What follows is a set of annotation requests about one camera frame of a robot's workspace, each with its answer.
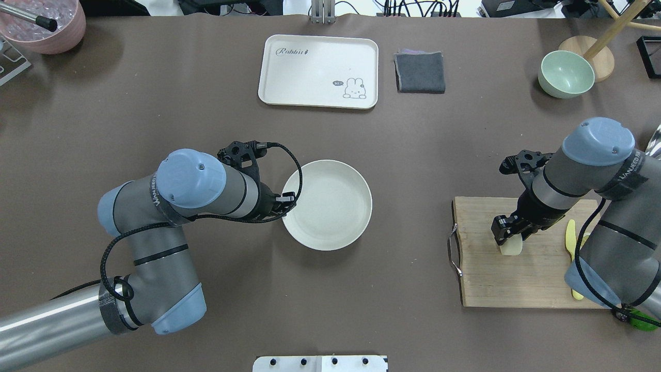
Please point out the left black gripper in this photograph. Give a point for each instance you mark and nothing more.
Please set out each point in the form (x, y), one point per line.
(266, 202)

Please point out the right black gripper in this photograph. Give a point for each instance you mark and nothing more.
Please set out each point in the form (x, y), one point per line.
(535, 209)

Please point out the white steamed bun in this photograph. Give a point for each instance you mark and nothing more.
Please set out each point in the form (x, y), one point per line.
(512, 246)

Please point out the round white plate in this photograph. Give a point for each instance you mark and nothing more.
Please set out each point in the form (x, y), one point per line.
(334, 207)

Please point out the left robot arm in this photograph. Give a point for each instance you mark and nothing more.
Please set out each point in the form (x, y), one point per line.
(146, 273)

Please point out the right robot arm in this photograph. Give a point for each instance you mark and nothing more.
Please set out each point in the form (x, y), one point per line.
(615, 266)

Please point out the cream rabbit tray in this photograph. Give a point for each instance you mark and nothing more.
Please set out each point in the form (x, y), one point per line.
(319, 71)

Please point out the yellow plastic knife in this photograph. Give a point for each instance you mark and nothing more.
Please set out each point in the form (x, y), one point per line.
(570, 239)

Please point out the wooden cutting board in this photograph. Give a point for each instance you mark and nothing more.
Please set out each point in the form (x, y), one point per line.
(532, 279)

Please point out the metal scoop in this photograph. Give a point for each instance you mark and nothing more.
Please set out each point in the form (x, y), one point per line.
(653, 148)

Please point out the mint green bowl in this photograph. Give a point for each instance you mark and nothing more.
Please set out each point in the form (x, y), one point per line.
(563, 74)

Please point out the green lime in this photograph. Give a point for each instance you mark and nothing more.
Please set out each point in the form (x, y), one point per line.
(641, 325)

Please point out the wooden mug tree stand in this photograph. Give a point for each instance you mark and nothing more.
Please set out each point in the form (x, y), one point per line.
(596, 51)

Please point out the folded grey cloth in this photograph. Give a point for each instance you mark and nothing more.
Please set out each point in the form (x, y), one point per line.
(420, 72)

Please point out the pink bowl with ice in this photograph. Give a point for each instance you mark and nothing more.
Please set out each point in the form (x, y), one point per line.
(71, 22)

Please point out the metal rod black tip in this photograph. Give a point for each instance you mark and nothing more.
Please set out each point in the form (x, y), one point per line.
(39, 20)

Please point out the metal cutting board handle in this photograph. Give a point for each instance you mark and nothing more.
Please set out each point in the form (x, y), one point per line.
(452, 243)

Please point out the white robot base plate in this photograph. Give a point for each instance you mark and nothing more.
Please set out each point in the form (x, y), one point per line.
(322, 363)

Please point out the black tray frame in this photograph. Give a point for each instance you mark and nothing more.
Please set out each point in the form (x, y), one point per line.
(648, 47)

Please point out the white wire cup rack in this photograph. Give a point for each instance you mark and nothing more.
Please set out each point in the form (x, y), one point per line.
(13, 62)

